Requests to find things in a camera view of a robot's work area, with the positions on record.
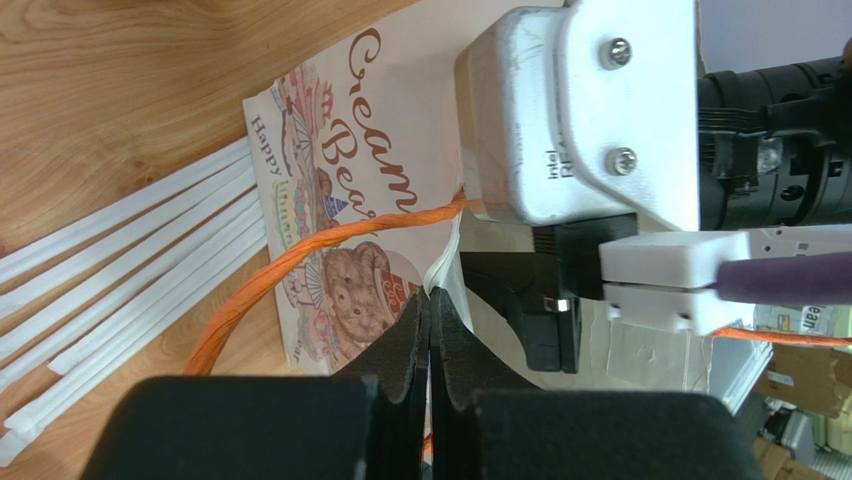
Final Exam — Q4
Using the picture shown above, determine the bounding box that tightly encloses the bundle of wrapped straws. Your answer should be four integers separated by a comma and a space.
1, 139, 266, 465

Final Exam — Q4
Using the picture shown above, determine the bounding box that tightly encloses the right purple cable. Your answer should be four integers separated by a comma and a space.
715, 251, 852, 306

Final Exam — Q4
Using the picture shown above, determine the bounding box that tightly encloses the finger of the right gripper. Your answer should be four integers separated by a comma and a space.
460, 252, 582, 374

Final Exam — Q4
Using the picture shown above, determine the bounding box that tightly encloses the white paper takeout bag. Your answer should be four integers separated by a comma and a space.
182, 0, 852, 391

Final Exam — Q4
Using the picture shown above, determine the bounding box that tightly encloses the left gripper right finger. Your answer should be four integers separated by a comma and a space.
429, 287, 538, 479

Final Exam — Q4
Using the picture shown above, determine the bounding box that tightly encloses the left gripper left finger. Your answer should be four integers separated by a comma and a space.
332, 288, 430, 479

